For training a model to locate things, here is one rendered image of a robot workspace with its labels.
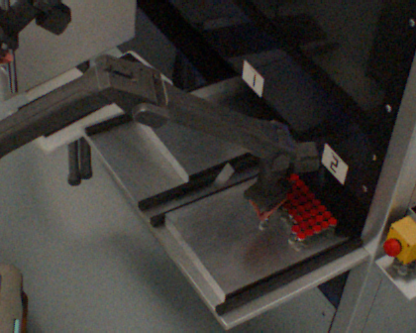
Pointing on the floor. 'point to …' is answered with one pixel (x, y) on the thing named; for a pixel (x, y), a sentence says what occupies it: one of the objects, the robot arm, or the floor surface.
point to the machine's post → (390, 188)
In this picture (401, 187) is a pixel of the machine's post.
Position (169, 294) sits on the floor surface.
